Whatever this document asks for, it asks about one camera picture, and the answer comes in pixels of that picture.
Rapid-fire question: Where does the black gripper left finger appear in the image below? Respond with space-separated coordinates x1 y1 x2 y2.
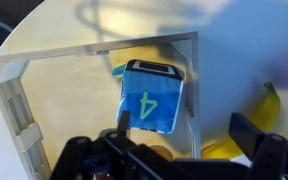
48 110 185 180

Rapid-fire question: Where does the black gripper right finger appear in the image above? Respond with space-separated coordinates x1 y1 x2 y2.
228 112 288 180

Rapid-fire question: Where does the wooden slatted crate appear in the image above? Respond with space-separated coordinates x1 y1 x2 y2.
0 31 204 180

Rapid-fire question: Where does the blue number four plush cube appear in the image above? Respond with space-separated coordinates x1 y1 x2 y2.
115 59 185 135

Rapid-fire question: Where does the yellow toy banana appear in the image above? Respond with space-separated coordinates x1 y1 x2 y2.
200 81 282 161

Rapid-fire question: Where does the orange toy fruit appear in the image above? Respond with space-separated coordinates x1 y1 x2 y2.
148 144 174 162

